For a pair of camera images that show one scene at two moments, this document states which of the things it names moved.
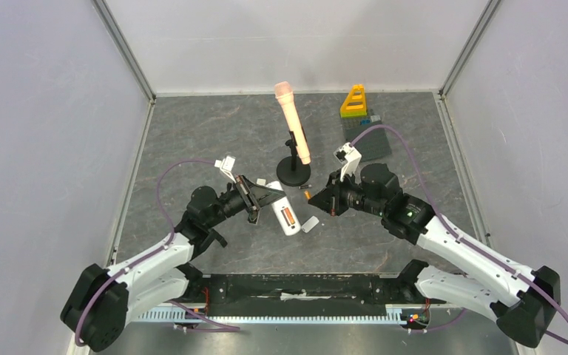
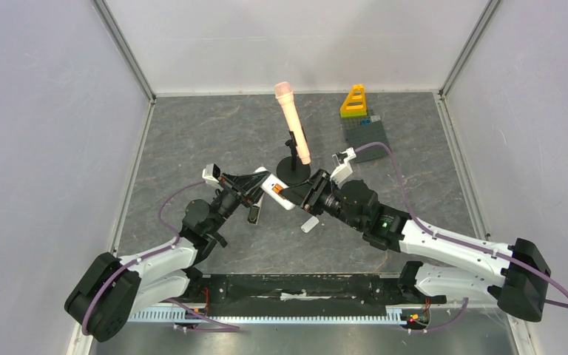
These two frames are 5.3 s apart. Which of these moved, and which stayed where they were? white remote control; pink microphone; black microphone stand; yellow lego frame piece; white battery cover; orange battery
Moved: white remote control; orange battery
Stayed: black microphone stand; white battery cover; yellow lego frame piece; pink microphone
